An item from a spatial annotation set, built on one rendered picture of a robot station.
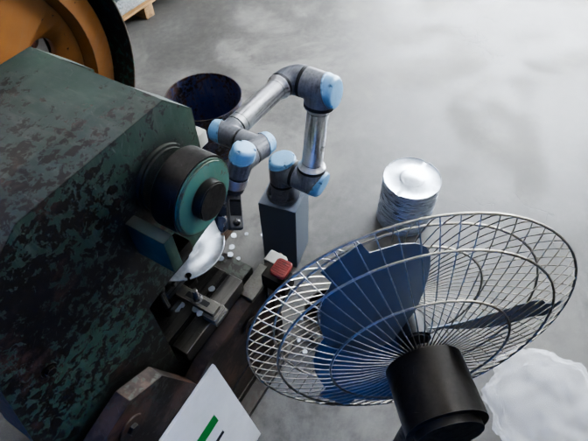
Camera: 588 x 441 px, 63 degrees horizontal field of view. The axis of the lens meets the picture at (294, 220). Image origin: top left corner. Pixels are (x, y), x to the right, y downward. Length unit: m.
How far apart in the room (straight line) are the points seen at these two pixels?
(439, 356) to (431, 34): 3.59
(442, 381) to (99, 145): 0.71
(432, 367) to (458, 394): 0.05
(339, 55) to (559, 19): 1.86
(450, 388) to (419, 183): 1.79
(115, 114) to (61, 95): 0.14
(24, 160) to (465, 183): 2.46
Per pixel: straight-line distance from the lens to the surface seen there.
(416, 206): 2.46
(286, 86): 1.76
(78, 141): 0.98
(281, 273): 1.57
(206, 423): 1.76
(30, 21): 1.50
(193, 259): 1.62
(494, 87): 3.76
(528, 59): 4.14
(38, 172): 0.95
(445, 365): 0.80
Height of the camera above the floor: 2.09
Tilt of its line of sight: 52 degrees down
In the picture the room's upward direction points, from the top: 2 degrees counter-clockwise
